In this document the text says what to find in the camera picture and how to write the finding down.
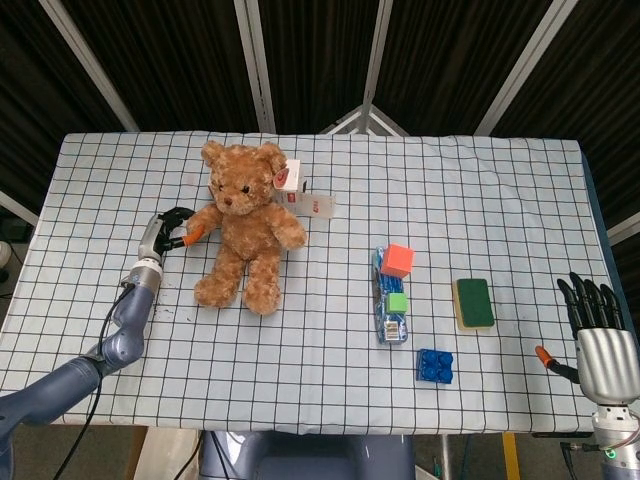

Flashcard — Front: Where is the left robot hand, orange thumb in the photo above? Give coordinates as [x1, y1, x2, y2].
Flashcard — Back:
[137, 206, 205, 265]

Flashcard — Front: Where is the right robot hand, orange thumb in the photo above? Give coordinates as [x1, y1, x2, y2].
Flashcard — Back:
[534, 272, 636, 404]

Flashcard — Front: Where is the brown plush teddy bear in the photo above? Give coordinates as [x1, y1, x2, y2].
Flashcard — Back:
[193, 140, 308, 316]

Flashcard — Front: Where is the yellow sponge with green pad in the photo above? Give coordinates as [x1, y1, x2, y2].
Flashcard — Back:
[451, 277, 496, 331]

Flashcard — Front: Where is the small white carton, red print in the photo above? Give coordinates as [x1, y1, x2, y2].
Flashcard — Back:
[273, 158, 308, 194]

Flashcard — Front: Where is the flat white carton, red logo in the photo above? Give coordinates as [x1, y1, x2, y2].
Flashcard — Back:
[279, 191, 336, 220]

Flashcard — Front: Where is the blue studded building brick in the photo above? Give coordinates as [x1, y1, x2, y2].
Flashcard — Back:
[414, 348, 455, 386]

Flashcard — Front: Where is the white black-checked tablecloth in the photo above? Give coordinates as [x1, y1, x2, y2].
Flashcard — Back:
[0, 130, 621, 434]

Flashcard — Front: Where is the blue wrapped package with barcode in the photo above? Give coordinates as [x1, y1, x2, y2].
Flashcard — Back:
[372, 247, 410, 345]

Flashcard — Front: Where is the beige board under table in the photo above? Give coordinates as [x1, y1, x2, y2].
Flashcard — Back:
[130, 427, 201, 480]

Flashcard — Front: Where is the orange foam cube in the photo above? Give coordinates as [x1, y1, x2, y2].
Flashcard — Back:
[379, 243, 416, 278]

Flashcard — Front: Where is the grey-blue robot torso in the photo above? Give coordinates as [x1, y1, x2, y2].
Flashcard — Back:
[197, 429, 419, 480]

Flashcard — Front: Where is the black plug cable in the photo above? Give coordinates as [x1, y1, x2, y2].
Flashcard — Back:
[559, 439, 601, 459]

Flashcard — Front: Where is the white metal frame post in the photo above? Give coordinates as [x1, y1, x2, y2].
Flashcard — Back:
[0, 188, 40, 225]
[607, 213, 640, 247]
[474, 0, 569, 136]
[233, 0, 277, 134]
[360, 0, 396, 109]
[38, 0, 140, 133]

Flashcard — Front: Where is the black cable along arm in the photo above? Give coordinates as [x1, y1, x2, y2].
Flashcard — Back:
[49, 282, 139, 480]

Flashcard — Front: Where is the white triangular frame brace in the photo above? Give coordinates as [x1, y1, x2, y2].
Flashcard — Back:
[319, 103, 411, 136]

